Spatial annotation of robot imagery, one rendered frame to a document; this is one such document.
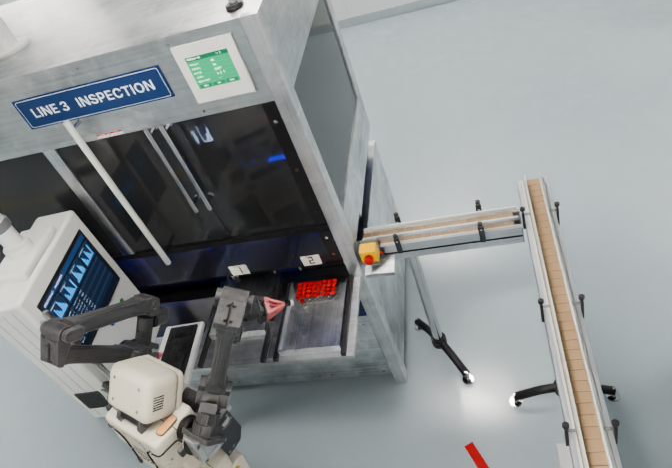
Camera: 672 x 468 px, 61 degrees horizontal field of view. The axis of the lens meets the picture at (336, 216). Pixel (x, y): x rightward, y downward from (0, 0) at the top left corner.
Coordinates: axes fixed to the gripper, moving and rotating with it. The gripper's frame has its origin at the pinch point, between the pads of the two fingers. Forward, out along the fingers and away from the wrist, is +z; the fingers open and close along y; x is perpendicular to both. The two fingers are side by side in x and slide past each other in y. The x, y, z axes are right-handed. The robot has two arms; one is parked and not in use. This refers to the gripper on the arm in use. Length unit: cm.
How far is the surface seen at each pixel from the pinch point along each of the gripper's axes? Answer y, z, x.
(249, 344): -41.2, -8.3, 6.7
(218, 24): 78, -12, 58
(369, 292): -33, 48, 14
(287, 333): -33.7, 6.8, 4.3
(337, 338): -22.9, 23.0, -7.6
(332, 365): -97, 40, 10
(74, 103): 38, -58, 75
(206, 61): 66, -16, 57
